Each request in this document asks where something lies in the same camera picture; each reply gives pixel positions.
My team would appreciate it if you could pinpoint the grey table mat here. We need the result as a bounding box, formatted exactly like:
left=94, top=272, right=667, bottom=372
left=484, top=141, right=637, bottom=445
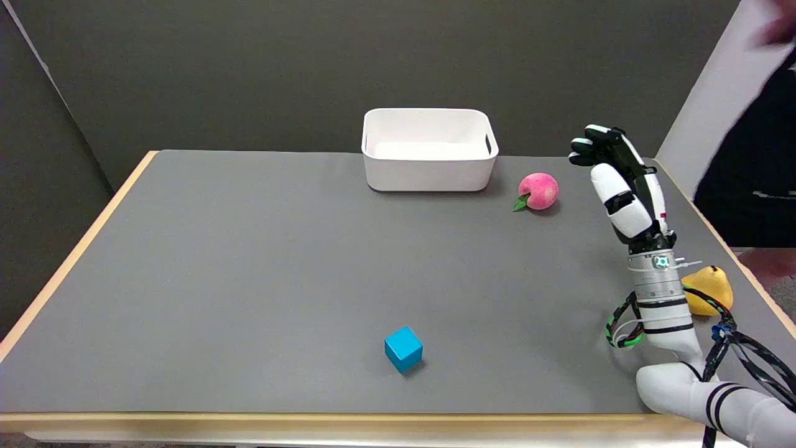
left=0, top=150, right=796, bottom=416

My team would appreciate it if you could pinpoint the person in black clothes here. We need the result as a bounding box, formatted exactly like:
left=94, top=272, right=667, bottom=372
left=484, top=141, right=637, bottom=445
left=693, top=0, right=796, bottom=248

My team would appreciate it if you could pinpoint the pink peach with leaf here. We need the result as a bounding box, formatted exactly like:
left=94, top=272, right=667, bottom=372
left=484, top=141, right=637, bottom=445
left=512, top=172, right=560, bottom=213

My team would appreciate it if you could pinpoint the yellow pear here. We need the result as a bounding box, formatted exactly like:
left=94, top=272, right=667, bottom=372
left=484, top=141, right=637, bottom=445
left=682, top=266, right=734, bottom=317

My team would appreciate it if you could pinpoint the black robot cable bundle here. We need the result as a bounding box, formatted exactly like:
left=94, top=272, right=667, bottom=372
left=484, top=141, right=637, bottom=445
left=605, top=287, right=796, bottom=448

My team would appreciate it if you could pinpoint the white plastic bin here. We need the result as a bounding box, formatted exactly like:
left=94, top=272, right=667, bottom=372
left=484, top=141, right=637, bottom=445
left=361, top=108, right=499, bottom=192

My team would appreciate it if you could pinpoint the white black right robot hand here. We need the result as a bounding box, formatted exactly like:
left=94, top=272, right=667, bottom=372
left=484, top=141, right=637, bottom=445
left=568, top=124, right=677, bottom=254

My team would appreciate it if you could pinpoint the blue cube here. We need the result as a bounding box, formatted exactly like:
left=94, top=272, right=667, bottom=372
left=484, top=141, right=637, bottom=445
left=384, top=326, right=424, bottom=373

